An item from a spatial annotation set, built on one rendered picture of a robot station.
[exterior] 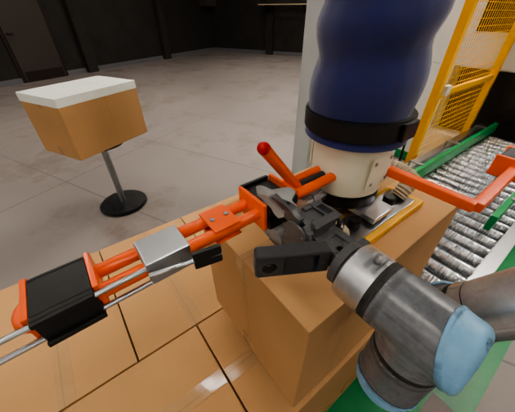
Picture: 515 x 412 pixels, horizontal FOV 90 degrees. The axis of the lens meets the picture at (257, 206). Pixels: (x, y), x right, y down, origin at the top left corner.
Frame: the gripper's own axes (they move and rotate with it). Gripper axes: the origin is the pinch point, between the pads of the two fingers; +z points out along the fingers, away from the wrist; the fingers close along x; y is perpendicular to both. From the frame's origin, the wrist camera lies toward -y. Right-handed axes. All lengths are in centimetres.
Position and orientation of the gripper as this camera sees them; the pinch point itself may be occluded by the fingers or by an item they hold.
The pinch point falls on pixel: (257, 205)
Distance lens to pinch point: 50.1
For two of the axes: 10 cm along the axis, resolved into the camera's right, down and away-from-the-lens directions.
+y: 8.0, -3.6, 4.8
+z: -6.0, -4.9, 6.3
